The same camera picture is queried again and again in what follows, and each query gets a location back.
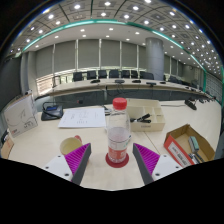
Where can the row of black office chairs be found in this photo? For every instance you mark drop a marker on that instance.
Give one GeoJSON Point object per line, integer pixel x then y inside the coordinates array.
{"type": "Point", "coordinates": [103, 74]}

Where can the white cardboard box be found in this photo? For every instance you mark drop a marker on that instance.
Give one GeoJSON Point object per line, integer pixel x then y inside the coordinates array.
{"type": "Point", "coordinates": [20, 116]}

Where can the beige compartment organizer tray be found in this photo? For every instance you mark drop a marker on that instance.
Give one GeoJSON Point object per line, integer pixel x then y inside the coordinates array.
{"type": "Point", "coordinates": [150, 126]}

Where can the flat round red coaster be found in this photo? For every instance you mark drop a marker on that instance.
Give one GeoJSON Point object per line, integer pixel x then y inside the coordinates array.
{"type": "Point", "coordinates": [109, 162]}

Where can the long curved conference desk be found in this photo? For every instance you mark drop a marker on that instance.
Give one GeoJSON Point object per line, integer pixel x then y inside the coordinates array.
{"type": "Point", "coordinates": [86, 87]}

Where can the white printed paper sheet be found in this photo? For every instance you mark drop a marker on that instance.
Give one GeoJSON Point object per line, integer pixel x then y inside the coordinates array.
{"type": "Point", "coordinates": [81, 117]}

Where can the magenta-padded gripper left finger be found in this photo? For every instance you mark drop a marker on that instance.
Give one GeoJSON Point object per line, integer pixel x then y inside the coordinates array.
{"type": "Point", "coordinates": [77, 158]}

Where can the red and cream mug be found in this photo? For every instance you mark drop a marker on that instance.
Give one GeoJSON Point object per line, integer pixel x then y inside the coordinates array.
{"type": "Point", "coordinates": [70, 145]}

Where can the open red-flapped cardboard box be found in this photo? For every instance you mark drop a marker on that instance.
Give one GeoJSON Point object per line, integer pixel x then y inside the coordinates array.
{"type": "Point", "coordinates": [176, 151]}

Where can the recessed ceiling lights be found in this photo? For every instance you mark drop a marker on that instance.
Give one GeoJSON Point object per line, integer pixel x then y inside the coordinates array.
{"type": "Point", "coordinates": [107, 4]}

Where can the black desk conference unit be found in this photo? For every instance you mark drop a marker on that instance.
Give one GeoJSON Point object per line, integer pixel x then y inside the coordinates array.
{"type": "Point", "coordinates": [51, 112]}

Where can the clear red-capped water bottle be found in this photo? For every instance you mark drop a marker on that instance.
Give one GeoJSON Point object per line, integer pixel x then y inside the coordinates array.
{"type": "Point", "coordinates": [118, 133]}

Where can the brown paper envelope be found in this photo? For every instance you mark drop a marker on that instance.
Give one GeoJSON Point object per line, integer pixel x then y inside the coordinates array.
{"type": "Point", "coordinates": [6, 148]}

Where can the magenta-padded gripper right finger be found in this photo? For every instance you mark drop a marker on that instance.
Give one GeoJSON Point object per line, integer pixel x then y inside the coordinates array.
{"type": "Point", "coordinates": [146, 159]}

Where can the small black microphone unit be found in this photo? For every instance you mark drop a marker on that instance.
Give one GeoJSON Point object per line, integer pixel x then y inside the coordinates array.
{"type": "Point", "coordinates": [190, 104]}

